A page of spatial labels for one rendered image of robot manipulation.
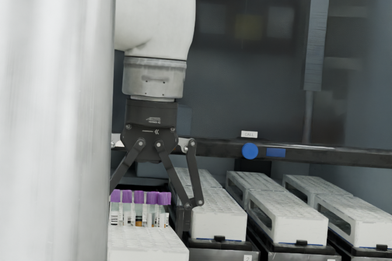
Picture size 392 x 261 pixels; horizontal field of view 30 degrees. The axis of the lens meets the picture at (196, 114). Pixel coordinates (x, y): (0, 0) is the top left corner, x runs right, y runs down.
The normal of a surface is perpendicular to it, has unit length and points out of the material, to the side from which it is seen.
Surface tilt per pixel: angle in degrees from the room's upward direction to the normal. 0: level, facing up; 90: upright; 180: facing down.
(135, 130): 90
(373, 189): 90
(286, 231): 90
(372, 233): 90
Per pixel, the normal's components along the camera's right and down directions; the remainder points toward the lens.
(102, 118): 0.94, -0.13
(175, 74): 0.70, 0.10
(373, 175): -0.99, -0.07
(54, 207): 0.65, -0.28
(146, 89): 0.11, 0.07
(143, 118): -0.18, 0.04
